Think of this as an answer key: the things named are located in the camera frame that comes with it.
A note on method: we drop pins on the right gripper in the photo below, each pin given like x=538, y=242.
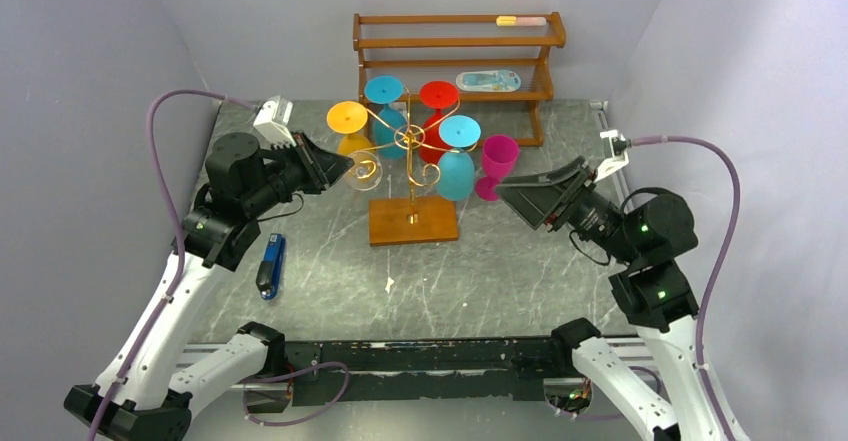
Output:
x=565, y=196

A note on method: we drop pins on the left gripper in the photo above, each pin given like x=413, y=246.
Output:
x=322, y=167

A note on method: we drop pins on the clear wine glass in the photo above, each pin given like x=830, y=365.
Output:
x=366, y=172

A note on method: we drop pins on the magenta wine glass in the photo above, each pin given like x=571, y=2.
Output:
x=499, y=155

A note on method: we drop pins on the gold wire glass rack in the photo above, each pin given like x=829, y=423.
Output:
x=394, y=221

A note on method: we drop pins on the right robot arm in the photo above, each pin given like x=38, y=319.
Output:
x=651, y=290

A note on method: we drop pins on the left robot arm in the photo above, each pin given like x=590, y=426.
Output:
x=142, y=395

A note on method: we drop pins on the yellow wine glass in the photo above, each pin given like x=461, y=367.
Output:
x=349, y=118

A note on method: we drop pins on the blue wine glass back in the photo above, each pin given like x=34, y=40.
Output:
x=382, y=91

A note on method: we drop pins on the blue wine glass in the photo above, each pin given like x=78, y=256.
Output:
x=382, y=91
x=457, y=170

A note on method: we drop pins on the blue wine glass right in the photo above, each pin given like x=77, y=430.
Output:
x=457, y=170

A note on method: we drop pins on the red wine glass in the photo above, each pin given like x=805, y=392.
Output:
x=440, y=97

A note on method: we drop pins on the wooden shelf rack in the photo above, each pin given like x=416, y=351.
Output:
x=422, y=48

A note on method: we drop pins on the blue packaged item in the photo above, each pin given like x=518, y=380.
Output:
x=490, y=81

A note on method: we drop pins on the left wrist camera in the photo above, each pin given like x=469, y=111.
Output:
x=272, y=122

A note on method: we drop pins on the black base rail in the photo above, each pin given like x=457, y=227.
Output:
x=457, y=368

